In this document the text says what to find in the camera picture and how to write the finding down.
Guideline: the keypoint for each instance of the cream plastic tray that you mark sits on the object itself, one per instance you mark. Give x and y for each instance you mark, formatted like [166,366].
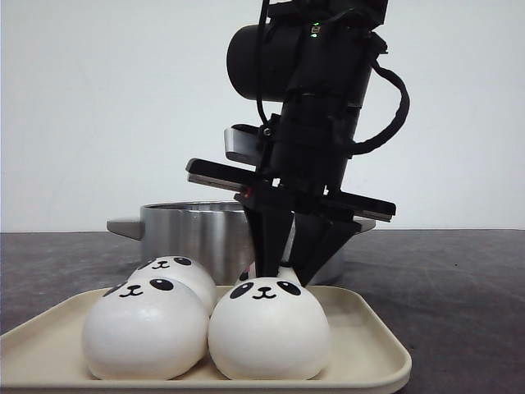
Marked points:
[44,355]

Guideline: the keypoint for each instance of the stainless steel steamer pot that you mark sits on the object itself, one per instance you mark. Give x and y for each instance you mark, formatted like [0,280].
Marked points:
[215,234]

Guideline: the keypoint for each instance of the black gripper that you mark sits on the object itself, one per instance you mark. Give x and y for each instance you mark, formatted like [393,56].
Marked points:
[308,147]

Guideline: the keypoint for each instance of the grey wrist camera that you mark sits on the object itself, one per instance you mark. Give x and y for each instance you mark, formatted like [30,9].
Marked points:
[246,144]

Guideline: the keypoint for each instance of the panda bun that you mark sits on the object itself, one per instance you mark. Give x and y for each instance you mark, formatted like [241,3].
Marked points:
[184,270]
[284,273]
[269,328]
[151,328]

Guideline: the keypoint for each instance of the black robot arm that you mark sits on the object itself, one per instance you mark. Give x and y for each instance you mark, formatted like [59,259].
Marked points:
[315,59]

